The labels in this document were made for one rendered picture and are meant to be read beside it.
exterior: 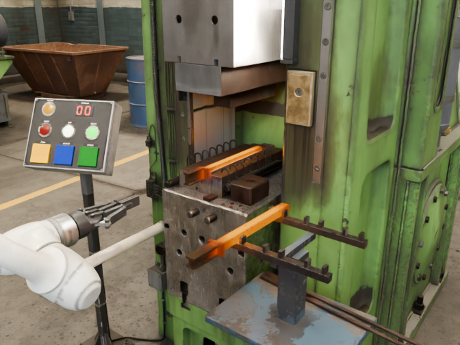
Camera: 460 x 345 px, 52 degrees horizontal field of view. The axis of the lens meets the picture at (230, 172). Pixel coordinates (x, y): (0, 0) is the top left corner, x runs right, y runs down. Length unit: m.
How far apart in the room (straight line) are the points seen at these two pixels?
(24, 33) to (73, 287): 9.95
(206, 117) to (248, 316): 0.85
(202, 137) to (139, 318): 1.12
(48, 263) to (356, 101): 0.95
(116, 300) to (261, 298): 1.43
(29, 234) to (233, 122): 1.13
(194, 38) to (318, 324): 0.95
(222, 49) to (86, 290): 0.83
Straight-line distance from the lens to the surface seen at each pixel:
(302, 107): 1.52
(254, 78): 1.68
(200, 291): 1.82
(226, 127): 2.03
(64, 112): 1.96
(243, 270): 1.62
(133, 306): 2.72
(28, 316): 2.81
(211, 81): 1.56
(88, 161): 1.85
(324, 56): 1.49
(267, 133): 2.05
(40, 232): 1.22
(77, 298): 1.09
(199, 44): 1.57
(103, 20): 10.44
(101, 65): 8.20
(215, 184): 1.64
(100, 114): 1.89
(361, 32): 1.45
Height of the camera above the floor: 1.56
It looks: 20 degrees down
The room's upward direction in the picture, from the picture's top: straight up
